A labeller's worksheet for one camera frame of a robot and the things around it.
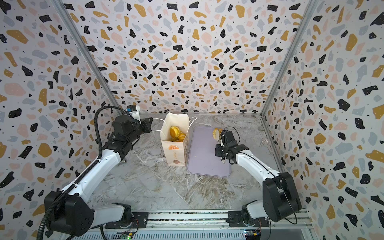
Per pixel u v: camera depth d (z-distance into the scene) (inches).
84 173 17.7
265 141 41.8
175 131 34.4
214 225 28.8
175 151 31.4
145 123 27.0
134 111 26.6
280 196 17.0
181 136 36.0
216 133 37.8
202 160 37.6
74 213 15.3
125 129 23.0
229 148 26.2
